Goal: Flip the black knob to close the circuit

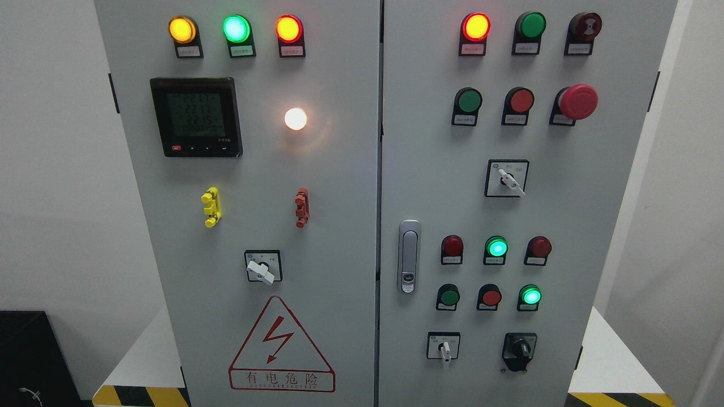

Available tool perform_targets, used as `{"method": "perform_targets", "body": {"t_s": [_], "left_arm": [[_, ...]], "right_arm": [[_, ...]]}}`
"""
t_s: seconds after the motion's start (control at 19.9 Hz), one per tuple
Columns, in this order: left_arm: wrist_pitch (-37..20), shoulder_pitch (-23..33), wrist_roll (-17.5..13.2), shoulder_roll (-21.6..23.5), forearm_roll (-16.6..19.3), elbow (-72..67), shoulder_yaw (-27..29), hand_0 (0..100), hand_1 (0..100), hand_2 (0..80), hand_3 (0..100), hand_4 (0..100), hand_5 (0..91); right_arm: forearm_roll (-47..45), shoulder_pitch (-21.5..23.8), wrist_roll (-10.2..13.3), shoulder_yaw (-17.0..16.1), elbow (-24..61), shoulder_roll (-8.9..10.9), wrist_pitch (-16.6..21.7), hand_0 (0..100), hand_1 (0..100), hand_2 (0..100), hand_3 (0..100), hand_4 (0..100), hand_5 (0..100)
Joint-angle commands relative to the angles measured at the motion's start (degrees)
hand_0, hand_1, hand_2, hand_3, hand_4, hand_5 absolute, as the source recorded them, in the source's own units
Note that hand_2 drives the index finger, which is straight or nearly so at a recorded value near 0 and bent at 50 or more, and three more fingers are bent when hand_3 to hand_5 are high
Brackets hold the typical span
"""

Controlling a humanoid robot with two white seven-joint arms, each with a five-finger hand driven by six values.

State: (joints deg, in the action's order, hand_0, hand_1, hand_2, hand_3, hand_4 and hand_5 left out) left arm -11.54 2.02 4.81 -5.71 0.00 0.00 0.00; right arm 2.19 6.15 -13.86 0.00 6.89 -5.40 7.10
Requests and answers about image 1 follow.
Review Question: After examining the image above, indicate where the black rotary knob switch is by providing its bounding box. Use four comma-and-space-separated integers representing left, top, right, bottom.
502, 332, 538, 373

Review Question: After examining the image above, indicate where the red terminal connector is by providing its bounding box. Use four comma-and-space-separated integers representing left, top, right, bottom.
294, 187, 310, 228

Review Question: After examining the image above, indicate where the dark red indicator light left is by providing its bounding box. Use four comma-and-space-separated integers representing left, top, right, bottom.
440, 235, 464, 265

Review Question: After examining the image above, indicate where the white glowing lamp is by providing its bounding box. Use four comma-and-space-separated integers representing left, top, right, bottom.
283, 107, 308, 131

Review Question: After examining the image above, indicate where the green push button lower left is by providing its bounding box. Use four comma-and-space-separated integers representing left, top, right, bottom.
436, 283, 460, 311

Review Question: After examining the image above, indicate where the green push button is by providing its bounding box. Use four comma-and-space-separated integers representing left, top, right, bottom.
511, 11, 546, 55
436, 283, 460, 311

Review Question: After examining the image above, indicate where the grey left cabinet door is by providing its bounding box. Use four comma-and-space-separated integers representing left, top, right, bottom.
95, 1, 381, 406

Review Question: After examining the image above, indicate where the grey cabinet door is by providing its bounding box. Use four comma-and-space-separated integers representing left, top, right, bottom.
95, 1, 381, 406
378, 1, 677, 406

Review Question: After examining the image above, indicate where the green lit indicator middle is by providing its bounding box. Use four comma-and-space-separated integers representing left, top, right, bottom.
482, 235, 508, 266

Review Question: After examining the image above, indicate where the green push button second row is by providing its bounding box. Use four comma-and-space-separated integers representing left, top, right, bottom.
451, 87, 482, 127

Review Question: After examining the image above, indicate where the yellow terminal connector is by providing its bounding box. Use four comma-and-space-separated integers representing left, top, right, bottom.
201, 186, 222, 228

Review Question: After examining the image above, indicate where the red push button lower middle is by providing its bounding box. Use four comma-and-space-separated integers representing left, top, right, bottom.
476, 283, 502, 311

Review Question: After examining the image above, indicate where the grey right cabinet door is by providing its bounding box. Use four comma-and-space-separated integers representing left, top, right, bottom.
378, 1, 677, 406

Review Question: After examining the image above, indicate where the red electric hazard warning sticker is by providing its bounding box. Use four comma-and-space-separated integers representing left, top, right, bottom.
228, 296, 336, 392

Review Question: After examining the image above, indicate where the red indicator light right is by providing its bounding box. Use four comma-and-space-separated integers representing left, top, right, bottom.
523, 235, 553, 266

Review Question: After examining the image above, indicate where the black digital power meter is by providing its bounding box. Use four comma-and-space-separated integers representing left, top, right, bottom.
150, 77, 243, 158

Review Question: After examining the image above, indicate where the red push button second row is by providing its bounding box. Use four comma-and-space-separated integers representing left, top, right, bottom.
501, 86, 535, 126

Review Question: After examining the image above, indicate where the orange-red indicator light left door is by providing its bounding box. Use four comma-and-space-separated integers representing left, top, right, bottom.
275, 15, 305, 58

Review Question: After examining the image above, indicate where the green illuminated button lower right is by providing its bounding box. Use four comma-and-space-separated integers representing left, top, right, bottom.
516, 284, 541, 312

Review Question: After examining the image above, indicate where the red lit indicator right door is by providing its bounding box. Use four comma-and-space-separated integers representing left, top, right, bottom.
458, 12, 490, 57

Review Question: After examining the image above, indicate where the green lit indicator light top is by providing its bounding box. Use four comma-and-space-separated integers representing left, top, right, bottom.
222, 15, 256, 58

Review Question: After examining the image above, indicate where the red emergency stop mushroom button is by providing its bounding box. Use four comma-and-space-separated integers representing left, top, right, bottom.
550, 84, 599, 127

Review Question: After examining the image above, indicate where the green push button top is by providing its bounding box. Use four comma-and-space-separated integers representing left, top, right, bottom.
511, 11, 546, 55

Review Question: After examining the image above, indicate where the yellow indicator light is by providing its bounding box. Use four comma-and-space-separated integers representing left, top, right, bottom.
168, 15, 204, 58

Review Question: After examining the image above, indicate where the dark red buzzer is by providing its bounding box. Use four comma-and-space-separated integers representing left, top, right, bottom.
564, 12, 602, 56

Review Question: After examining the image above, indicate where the white platform with hazard stripes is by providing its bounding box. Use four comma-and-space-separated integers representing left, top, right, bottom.
90, 309, 674, 406

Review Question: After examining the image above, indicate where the black box lower left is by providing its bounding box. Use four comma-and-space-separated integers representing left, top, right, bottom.
1, 311, 82, 406

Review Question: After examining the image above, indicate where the silver door lock handle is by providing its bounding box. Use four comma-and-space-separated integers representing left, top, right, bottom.
397, 219, 421, 294

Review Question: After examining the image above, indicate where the white selector switch left door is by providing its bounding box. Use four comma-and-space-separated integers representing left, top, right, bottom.
244, 250, 283, 285

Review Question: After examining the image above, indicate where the white selector switch upper right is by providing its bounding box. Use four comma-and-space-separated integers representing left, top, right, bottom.
484, 159, 529, 198

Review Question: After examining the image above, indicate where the white selector switch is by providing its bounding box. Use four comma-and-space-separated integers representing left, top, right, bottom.
484, 159, 529, 198
426, 331, 461, 369

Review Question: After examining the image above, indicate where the white selector switch lower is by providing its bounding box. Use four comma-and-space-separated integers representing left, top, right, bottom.
426, 331, 461, 369

